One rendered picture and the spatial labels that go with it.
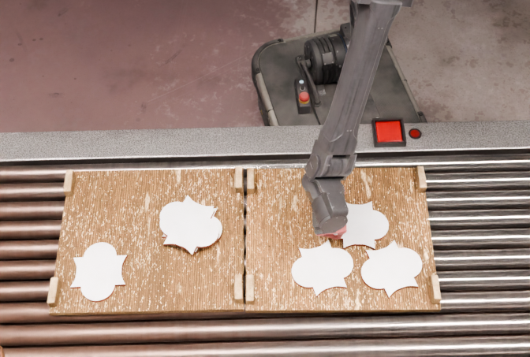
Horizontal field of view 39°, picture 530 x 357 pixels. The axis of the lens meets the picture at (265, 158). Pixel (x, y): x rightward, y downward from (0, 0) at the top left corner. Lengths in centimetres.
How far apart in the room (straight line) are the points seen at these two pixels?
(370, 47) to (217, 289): 62
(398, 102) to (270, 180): 111
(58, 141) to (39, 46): 150
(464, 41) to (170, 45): 124
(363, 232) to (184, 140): 49
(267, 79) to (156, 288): 133
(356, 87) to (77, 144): 78
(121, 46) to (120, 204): 161
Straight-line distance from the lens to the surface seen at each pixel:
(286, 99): 275
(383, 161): 182
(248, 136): 185
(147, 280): 166
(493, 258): 175
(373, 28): 134
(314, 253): 166
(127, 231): 172
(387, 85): 282
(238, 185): 172
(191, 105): 305
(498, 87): 322
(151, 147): 185
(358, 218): 170
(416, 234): 172
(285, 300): 162
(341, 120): 141
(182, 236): 166
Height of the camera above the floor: 245
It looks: 58 degrees down
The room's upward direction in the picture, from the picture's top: 1 degrees counter-clockwise
